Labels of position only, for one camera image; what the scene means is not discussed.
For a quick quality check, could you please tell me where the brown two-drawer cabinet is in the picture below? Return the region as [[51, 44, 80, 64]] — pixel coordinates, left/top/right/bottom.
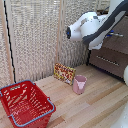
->
[[85, 9, 128, 81]]

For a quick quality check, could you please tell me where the colourful printed cardboard box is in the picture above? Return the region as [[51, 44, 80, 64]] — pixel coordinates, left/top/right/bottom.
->
[[53, 62, 77, 86]]

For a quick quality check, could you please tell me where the narrow woven screen panel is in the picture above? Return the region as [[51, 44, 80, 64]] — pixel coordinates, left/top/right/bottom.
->
[[62, 0, 111, 69]]

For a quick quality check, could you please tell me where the pink plastic cup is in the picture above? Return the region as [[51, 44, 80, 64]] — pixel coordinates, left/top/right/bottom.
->
[[72, 74, 88, 96]]

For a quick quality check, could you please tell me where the wide woven screen panel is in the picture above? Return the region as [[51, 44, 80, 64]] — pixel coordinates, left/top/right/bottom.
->
[[5, 0, 61, 84]]

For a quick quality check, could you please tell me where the red basket with blue rim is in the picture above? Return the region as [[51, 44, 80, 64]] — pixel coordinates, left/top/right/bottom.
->
[[0, 79, 57, 128]]

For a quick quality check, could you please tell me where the light wooden screen post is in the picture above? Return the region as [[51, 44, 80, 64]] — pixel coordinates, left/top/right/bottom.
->
[[57, 0, 66, 65], [0, 0, 9, 88]]

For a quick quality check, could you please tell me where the silver bar drawer handle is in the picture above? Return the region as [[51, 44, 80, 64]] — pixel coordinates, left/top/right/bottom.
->
[[96, 54, 121, 67]]

